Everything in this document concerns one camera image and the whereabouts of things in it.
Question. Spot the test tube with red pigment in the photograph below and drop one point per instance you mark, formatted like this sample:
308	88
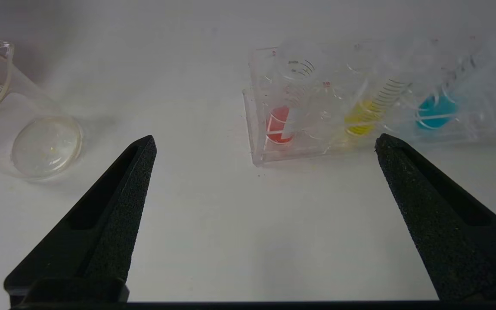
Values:
279	127

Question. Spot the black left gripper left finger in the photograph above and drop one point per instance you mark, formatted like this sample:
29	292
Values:
101	241

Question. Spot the clear glass beaker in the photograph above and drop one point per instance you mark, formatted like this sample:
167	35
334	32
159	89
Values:
48	146

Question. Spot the clear acrylic test tube rack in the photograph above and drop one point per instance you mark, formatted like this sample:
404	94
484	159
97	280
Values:
317	146

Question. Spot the test tube with blue pigment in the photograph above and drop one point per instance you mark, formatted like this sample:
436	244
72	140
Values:
435	112

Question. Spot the test tube with yellow pigment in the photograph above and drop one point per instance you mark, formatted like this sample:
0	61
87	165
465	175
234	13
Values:
360	120

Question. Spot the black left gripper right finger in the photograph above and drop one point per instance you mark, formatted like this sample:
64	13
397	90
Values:
446	232

